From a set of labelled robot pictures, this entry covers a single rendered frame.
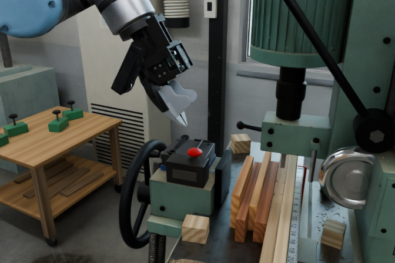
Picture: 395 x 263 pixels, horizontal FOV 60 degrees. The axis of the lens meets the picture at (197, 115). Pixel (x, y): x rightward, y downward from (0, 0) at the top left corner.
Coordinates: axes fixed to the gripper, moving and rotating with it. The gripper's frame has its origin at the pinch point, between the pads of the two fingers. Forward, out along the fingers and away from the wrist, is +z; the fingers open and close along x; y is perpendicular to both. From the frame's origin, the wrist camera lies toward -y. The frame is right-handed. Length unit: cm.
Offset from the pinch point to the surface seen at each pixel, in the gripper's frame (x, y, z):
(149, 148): 11.0, -17.5, 5.1
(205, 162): -1.8, 1.5, 9.2
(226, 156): 4.6, 3.3, 11.8
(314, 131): 8.2, 21.3, 14.7
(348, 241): 9.4, 17.1, 42.4
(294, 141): 8.2, 16.9, 15.2
